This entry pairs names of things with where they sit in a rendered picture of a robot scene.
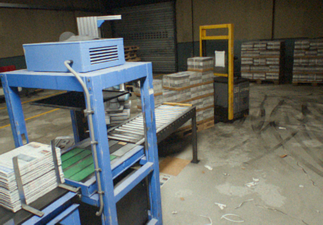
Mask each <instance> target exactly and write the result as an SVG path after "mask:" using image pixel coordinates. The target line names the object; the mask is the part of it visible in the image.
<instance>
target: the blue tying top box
mask: <svg viewBox="0 0 323 225"><path fill-rule="evenodd" d="M23 48H24V53H25V60H26V65H27V70H28V71H45V72H71V71H69V70H68V69H67V68H66V67H65V65H64V62H65V61H68V60H73V61H74V63H73V64H68V65H69V66H70V67H71V68H72V69H73V70H74V71H75V72H89V71H93V70H98V69H103V68H108V67H112V66H117V65H122V64H125V60H124V45H123V38H111V39H95V40H82V41H69V42H47V43H33V44H23Z"/></svg>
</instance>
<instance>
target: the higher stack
mask: <svg viewBox="0 0 323 225"><path fill-rule="evenodd" d="M187 66H188V68H190V69H202V70H203V69H208V68H213V57H194V58H188V59H187ZM191 72H192V71H191ZM194 72H197V71H194ZM200 73H201V75H202V76H201V77H202V83H204V82H209V81H213V76H214V73H213V70H210V71H205V72H200ZM202 92H203V95H207V94H209V93H213V92H214V89H213V83H210V84H205V85H202ZM213 104H214V97H213V95H212V96H208V97H204V98H203V107H207V106H210V105H213ZM211 117H214V107H211V108H207V109H204V110H203V120H205V119H208V118H211ZM212 126H214V119H211V120H208V121H205V122H203V129H207V128H210V127H212Z"/></svg>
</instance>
